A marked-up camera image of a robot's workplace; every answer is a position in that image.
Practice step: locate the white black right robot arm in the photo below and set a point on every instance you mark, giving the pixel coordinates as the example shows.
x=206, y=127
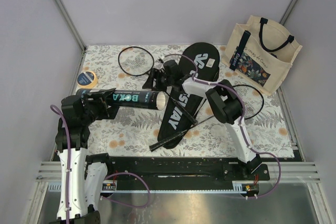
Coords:
x=227, y=106

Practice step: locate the yellow masking tape roll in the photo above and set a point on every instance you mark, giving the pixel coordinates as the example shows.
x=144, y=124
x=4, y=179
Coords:
x=87, y=80

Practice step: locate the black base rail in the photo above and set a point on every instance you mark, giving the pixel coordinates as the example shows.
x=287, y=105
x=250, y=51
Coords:
x=182, y=175

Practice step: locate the aluminium frame post left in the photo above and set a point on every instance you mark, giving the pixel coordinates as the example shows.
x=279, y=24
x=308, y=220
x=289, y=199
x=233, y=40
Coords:
x=74, y=31

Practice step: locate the black badminton racket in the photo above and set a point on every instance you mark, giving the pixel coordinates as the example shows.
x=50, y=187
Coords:
x=254, y=102
x=137, y=61

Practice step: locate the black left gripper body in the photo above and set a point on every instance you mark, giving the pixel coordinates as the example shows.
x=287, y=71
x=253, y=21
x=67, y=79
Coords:
x=95, y=108

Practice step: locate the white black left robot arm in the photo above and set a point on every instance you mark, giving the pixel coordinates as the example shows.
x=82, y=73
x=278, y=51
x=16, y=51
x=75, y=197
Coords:
x=82, y=175

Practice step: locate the black badminton racket left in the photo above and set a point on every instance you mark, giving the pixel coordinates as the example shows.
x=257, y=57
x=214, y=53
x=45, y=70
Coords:
x=137, y=61

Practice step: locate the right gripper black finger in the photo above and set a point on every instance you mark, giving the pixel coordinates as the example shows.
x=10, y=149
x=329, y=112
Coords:
x=150, y=80
x=160, y=86

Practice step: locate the black Boka shuttlecock tube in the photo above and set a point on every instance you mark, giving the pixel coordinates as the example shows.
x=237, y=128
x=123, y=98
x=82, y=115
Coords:
x=144, y=99

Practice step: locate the cream canvas tote bag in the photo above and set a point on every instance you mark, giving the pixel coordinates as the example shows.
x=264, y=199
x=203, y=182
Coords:
x=262, y=51

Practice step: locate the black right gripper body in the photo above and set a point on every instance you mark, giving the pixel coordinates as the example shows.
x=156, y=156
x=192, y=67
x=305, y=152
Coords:
x=169, y=80

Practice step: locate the black badminton racket right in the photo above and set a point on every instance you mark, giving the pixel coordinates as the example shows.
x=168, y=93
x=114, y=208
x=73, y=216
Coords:
x=254, y=102

